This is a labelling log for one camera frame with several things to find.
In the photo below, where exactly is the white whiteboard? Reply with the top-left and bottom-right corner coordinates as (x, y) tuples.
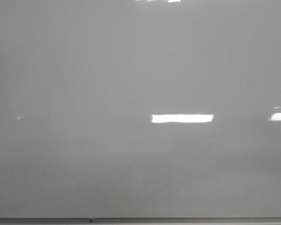
(0, 0), (281, 218)

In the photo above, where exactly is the aluminium whiteboard frame rail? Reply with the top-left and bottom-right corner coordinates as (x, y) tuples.
(0, 217), (281, 225)

